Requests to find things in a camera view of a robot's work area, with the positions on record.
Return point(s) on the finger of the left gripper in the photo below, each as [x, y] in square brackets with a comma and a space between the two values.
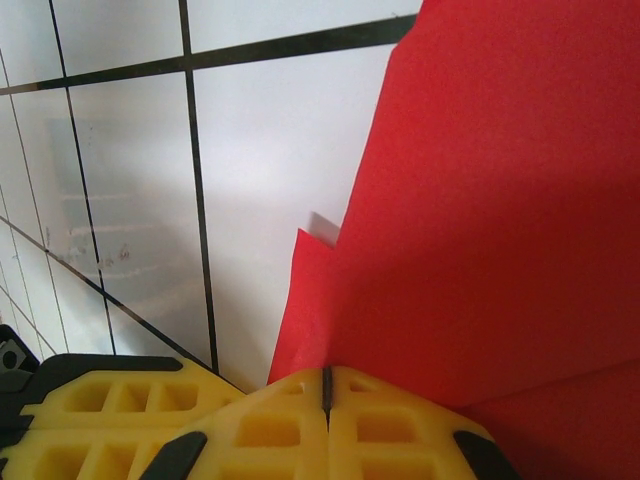
[100, 400]
[75, 457]

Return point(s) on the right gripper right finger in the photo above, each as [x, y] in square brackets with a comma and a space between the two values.
[380, 435]

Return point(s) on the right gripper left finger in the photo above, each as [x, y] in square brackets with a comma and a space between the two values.
[265, 435]

